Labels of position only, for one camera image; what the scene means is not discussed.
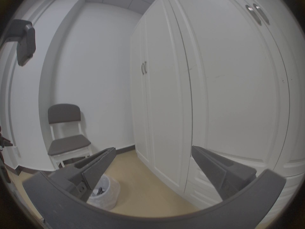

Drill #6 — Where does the dark grey padded white chair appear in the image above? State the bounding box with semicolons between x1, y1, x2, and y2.
47;103;93;169

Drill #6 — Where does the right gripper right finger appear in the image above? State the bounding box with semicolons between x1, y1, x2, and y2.
191;146;257;202

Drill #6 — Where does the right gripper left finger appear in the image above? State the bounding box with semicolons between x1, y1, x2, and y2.
49;147;117;201

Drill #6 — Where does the white wardrobe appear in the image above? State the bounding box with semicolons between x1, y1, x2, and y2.
130;0;305;215

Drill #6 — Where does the clear plastic bag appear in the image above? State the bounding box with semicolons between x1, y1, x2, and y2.
86;174;121;211

